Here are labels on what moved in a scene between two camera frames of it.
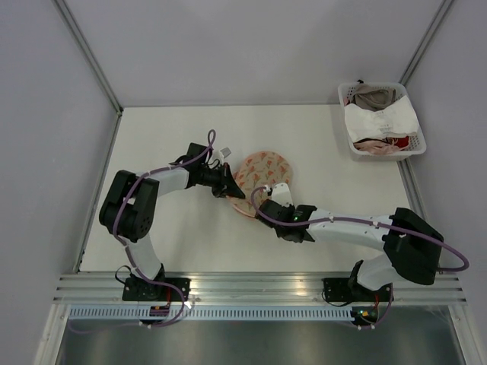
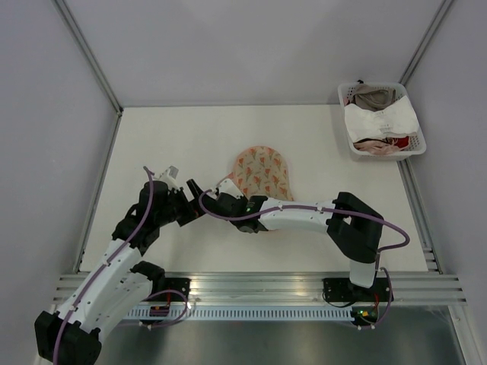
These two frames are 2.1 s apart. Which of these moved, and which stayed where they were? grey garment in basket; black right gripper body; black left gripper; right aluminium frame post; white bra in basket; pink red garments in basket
Moved: black right gripper body; black left gripper
Stayed: grey garment in basket; white bra in basket; pink red garments in basket; right aluminium frame post
